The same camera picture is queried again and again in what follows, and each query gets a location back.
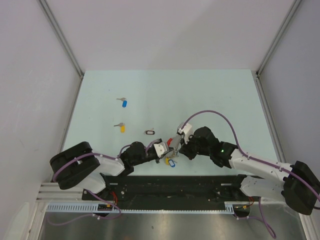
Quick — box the key with blue tag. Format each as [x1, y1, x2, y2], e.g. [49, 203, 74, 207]
[117, 97, 128, 108]

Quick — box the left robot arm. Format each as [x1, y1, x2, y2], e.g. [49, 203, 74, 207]
[49, 139, 176, 200]

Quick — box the right aluminium corner post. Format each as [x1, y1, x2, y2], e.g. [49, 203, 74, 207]
[255, 0, 304, 78]

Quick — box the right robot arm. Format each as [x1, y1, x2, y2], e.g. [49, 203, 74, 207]
[177, 123, 320, 216]

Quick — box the key with yellow tag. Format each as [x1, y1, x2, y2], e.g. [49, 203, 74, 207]
[114, 122, 126, 133]

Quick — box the red-handled metal key holder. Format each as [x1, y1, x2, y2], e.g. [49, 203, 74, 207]
[167, 134, 182, 148]

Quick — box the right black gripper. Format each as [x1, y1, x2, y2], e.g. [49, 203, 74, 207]
[179, 132, 211, 161]

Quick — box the blue tag on holder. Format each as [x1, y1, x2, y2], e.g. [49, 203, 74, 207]
[168, 159, 176, 168]

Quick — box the white slotted cable duct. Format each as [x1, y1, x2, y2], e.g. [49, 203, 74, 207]
[46, 202, 237, 216]

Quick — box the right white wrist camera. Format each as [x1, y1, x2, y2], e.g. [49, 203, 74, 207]
[176, 122, 194, 138]

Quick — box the key with black tag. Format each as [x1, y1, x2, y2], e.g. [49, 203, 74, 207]
[144, 128, 156, 135]

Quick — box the left aluminium corner post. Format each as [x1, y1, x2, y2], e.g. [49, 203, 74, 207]
[37, 0, 84, 79]

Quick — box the aluminium corner post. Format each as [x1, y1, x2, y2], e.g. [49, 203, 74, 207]
[37, 0, 84, 79]
[255, 0, 304, 78]

